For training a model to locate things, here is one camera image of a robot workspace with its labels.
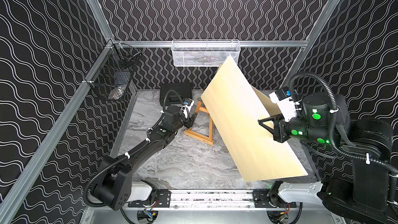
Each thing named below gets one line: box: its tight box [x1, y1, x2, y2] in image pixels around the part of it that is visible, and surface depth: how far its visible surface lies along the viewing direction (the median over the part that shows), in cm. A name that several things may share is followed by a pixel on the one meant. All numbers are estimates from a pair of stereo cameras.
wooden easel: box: [183, 100, 215, 146], surface depth 91 cm
